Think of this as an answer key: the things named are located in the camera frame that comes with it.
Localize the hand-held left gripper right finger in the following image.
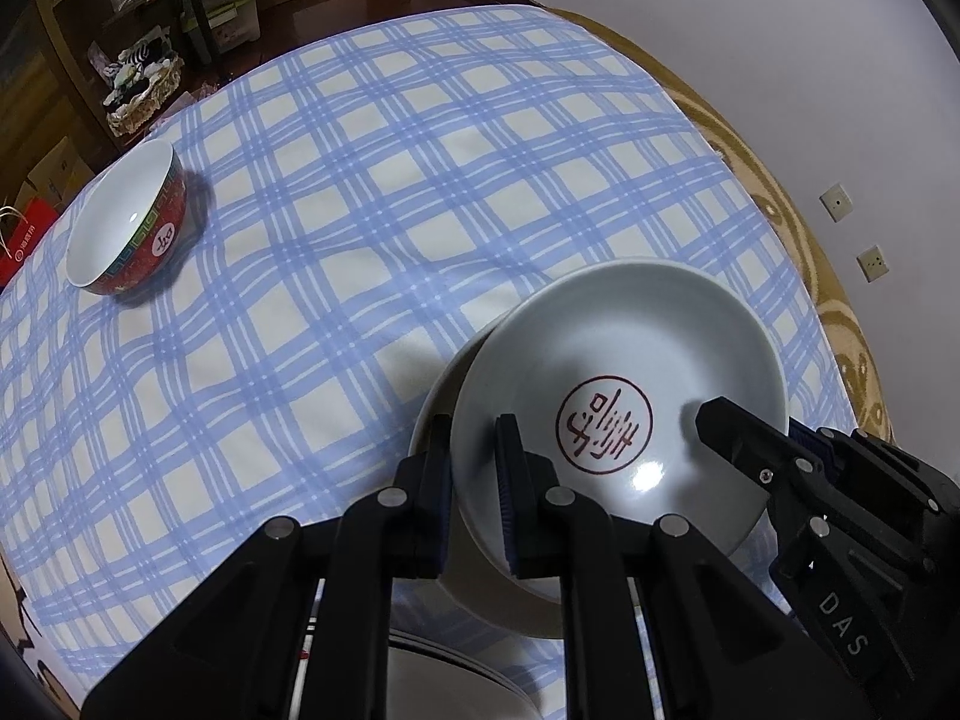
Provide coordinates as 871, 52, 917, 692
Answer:
493, 414, 875, 720

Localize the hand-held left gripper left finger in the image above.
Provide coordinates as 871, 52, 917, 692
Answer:
79, 412, 455, 720

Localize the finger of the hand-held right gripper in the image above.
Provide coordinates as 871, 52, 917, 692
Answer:
696, 396, 815, 500
789, 424, 960, 518

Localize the white bowl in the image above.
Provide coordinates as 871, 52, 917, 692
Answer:
407, 315, 646, 642

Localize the small red patterned bowl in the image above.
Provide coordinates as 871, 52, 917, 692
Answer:
450, 259, 788, 601

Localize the large cherry print plate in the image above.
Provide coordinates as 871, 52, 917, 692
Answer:
386, 641, 545, 720

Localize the large red patterned bowl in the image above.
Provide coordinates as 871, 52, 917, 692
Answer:
65, 139, 188, 297

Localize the blue plaid cloth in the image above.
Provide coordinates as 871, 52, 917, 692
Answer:
0, 6, 860, 713

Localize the red paper bag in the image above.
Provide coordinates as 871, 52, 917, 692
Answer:
0, 199, 65, 290

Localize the wicker basket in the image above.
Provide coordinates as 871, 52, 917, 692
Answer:
105, 26, 185, 136

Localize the cardboard box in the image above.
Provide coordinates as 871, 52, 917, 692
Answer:
15, 139, 87, 215

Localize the clear storage box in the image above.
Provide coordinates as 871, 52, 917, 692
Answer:
202, 4, 263, 53

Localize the pile of clothes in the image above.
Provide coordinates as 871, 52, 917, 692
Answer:
109, 30, 177, 95

